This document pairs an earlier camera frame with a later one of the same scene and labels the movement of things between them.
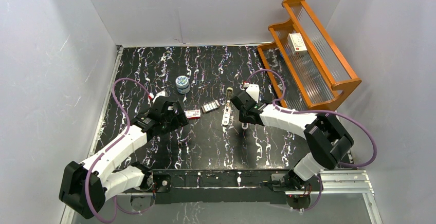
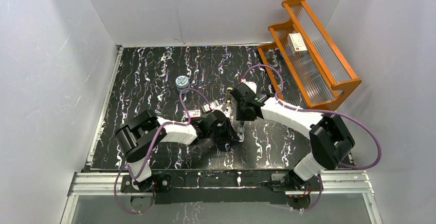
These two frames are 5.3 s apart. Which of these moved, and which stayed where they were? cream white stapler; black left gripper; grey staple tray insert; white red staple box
Moved: black left gripper
Stayed: grey staple tray insert; white red staple box; cream white stapler
